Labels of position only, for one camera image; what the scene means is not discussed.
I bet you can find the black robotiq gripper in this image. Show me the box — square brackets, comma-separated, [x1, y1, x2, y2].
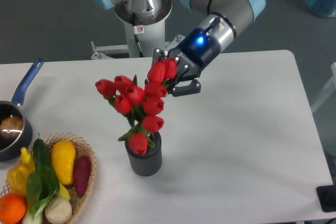
[152, 28, 220, 97]

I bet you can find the red tulip bouquet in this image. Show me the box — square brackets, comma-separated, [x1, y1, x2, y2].
[95, 58, 177, 156]

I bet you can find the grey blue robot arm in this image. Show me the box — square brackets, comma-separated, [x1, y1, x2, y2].
[145, 0, 266, 97]

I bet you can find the dark grey ribbed vase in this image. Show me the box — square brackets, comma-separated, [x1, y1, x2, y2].
[124, 132, 162, 176]

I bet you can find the purple sweet potato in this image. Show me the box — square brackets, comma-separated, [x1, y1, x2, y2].
[73, 155, 91, 196]

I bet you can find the yellow squash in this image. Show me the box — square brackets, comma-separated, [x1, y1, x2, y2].
[51, 140, 76, 186]

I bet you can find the green cucumber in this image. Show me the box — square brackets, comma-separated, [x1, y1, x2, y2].
[33, 138, 53, 169]

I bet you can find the woven wicker basket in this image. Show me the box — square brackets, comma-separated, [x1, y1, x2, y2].
[1, 133, 96, 223]

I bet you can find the small yellow pepper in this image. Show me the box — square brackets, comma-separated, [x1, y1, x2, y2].
[20, 147, 35, 172]

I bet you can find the fried patty in pan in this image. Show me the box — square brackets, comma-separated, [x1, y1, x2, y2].
[1, 116, 23, 138]

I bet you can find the green bok choy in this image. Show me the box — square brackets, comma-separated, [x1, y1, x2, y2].
[23, 165, 59, 223]

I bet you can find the beige garlic bulb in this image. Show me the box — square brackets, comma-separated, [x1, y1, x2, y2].
[45, 196, 72, 224]

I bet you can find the yellow bell pepper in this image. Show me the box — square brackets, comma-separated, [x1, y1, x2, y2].
[7, 165, 30, 196]

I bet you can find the black device at edge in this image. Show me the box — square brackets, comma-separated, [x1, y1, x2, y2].
[316, 185, 335, 212]

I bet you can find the orange fruit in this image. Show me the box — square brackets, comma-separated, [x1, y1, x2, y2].
[1, 193, 27, 223]

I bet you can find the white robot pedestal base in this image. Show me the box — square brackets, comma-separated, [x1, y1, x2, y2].
[89, 0, 221, 60]

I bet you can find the black cable on pedestal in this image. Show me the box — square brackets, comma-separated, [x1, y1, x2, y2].
[131, 12, 144, 58]

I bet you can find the white frame at right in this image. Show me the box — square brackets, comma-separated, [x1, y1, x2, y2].
[310, 62, 335, 113]

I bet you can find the blue handled saucepan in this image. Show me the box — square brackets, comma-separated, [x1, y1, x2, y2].
[1, 58, 44, 162]

